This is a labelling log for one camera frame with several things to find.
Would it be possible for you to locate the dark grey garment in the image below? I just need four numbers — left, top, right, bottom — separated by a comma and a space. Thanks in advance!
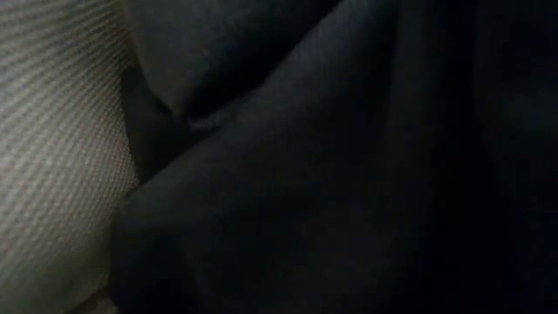
107, 0, 558, 314

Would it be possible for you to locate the white knit garment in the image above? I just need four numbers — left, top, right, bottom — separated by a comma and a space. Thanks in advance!
0, 0, 140, 314

